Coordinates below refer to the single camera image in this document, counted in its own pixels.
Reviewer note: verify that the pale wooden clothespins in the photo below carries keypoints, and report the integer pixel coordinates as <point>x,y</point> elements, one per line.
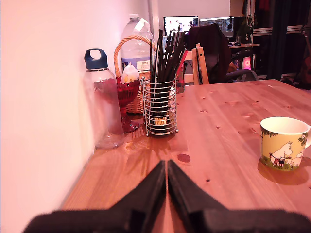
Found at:
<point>160,121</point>

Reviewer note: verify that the clear bottle with blue cap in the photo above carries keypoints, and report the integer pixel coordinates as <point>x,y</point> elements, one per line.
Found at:
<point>104,109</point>

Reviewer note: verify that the red glass goblet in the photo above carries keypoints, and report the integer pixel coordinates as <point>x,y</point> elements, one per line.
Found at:
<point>127,94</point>

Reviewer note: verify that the yellow cartoon print mug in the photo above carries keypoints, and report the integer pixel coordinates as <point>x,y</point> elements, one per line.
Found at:
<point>279,145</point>

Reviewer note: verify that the white paper packet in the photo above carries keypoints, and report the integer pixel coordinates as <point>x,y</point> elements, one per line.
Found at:
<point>130,74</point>

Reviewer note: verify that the wooden chair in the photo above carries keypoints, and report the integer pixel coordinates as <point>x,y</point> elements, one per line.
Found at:
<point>202,68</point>

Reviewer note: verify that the black chopsticks bundle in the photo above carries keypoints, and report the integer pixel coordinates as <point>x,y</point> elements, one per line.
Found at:
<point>165,63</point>

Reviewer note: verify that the glowing computer case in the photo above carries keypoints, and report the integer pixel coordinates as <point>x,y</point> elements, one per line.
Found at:
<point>247,63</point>

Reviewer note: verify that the large clear water bottle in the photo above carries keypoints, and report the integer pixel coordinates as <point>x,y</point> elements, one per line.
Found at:
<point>136,48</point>

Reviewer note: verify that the office chair with dark jacket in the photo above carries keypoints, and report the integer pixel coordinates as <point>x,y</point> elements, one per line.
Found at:
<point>211,48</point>

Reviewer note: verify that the wooden desk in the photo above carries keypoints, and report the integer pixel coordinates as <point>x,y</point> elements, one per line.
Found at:
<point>245,45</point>

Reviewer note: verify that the bright computer monitor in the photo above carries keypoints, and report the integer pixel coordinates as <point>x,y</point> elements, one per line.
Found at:
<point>179,23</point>

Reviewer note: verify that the computer monitor with dark screen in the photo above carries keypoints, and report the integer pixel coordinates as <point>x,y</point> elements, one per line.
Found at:
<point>223,24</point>

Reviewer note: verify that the potted green plant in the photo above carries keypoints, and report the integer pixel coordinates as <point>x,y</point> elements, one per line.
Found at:
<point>249,24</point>

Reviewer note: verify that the dark curtain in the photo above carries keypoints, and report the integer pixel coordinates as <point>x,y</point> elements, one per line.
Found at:
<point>279,36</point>

